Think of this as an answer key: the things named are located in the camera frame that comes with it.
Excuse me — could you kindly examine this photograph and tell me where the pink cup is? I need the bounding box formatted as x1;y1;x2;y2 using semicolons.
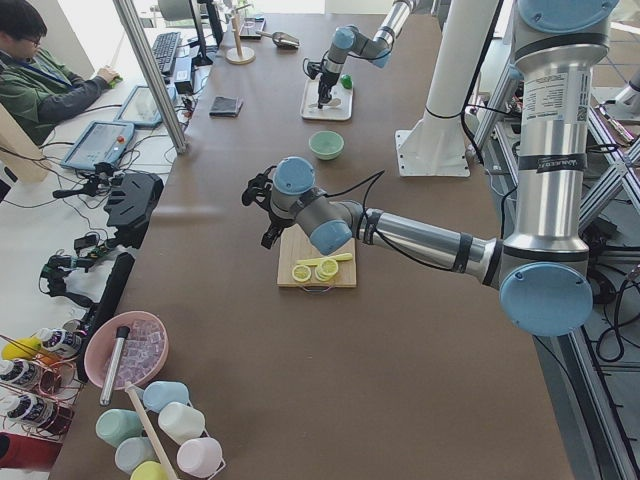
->
177;437;224;478

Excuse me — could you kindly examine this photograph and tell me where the upper teach pendant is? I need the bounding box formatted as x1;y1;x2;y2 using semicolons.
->
114;85;162;129

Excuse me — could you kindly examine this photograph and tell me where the pale blue cup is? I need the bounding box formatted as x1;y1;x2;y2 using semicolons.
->
114;437;157;474

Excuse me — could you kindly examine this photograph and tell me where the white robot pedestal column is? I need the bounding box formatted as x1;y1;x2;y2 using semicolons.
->
396;0;502;178

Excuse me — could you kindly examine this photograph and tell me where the cream rectangular tray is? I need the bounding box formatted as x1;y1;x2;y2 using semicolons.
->
300;79;354;121

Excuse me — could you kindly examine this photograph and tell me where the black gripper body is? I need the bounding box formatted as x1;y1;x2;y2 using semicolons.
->
320;59;340;90
260;192;299;235

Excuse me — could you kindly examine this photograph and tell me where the wooden cup rack pole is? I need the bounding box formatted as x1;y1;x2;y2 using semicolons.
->
125;382;178;480

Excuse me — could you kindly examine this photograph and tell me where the bottle in copper rack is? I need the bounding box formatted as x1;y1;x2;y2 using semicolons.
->
34;328;82;359

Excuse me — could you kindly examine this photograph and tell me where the lemon slice near handle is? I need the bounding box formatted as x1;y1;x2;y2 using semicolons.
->
291;264;312;283

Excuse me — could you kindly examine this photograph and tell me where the seated person in green jacket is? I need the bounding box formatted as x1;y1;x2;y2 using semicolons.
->
1;1;121;145

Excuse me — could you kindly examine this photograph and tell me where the lower teach pendant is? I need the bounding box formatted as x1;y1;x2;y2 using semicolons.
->
60;121;135;172

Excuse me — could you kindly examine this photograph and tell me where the white ceramic spoon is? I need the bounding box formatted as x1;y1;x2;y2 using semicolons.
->
308;98;342;109

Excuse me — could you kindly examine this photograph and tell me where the grey folded cloth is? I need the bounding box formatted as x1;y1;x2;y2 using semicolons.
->
209;96;244;118

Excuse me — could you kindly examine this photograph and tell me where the mint green bowl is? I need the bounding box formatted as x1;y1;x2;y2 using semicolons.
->
308;131;345;161

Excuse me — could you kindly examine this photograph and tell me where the metal tube in pink bowl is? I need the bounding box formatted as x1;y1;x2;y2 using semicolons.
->
99;326;130;407

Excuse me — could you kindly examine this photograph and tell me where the metal scoop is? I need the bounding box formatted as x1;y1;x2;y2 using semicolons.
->
256;30;300;50

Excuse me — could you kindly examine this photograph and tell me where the aluminium frame post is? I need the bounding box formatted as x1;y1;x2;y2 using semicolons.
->
112;0;187;155

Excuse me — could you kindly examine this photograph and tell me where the teach pendant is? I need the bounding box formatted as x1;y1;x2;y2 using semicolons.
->
60;121;135;172
114;85;162;129

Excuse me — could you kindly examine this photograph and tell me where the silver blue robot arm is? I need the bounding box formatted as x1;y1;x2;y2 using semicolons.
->
242;1;619;337
307;0;420;109

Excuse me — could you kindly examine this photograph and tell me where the white cup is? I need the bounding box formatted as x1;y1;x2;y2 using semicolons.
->
158;402;205;445

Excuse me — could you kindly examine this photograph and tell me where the yellow plastic knife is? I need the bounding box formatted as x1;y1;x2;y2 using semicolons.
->
296;252;353;266

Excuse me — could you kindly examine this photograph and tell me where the yellow cup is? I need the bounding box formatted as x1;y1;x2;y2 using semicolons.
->
130;461;168;480

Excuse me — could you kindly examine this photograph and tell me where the green lime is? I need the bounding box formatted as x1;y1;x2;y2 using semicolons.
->
340;74;353;90

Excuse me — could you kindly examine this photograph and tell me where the wooden cutting board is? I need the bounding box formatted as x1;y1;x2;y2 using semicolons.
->
277;225;357;288

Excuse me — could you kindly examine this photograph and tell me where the black keyboard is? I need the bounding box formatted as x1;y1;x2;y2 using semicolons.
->
151;32;181;76

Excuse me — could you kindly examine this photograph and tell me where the mint green cup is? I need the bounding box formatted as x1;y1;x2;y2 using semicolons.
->
95;409;143;448

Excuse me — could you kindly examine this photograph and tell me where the wooden mug tree stand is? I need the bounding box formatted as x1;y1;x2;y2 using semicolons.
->
223;1;255;65

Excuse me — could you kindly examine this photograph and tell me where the pink bowl with ice cubes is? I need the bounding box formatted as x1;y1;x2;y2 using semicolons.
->
84;311;169;390

